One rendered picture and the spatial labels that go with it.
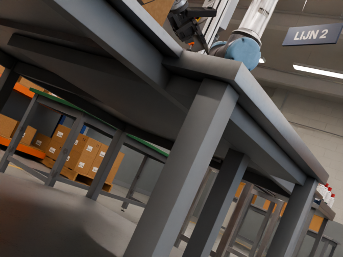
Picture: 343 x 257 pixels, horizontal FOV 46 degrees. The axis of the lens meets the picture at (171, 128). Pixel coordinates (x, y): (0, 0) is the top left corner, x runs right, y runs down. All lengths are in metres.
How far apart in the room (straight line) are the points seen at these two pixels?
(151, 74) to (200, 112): 0.14
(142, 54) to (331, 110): 9.07
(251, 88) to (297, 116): 9.08
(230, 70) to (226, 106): 0.07
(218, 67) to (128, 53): 0.17
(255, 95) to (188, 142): 0.18
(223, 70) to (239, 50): 0.61
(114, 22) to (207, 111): 0.24
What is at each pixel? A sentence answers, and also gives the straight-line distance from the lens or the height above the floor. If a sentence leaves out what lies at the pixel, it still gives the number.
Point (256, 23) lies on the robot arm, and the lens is 1.46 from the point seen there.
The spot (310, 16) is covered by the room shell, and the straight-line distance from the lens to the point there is 6.64.
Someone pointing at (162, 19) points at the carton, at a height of 0.97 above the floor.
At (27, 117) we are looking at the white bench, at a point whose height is 0.55.
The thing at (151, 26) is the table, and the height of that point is 0.82.
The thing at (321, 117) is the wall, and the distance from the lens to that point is 9.77.
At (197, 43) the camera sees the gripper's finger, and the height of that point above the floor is 1.06.
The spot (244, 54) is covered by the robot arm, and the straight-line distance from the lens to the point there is 1.39.
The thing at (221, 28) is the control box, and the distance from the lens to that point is 1.87.
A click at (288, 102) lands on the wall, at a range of 10.10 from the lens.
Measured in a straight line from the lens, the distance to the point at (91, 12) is 0.71.
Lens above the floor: 0.57
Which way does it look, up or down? 7 degrees up
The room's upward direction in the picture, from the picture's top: 25 degrees clockwise
